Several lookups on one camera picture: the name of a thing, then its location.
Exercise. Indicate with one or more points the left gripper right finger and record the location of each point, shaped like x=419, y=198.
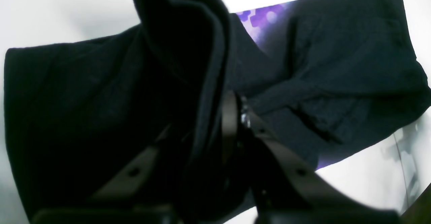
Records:
x=285, y=189

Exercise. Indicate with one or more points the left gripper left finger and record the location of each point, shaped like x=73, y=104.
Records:
x=112, y=203

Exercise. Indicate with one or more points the black T-shirt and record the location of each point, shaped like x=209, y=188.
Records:
x=328, y=77

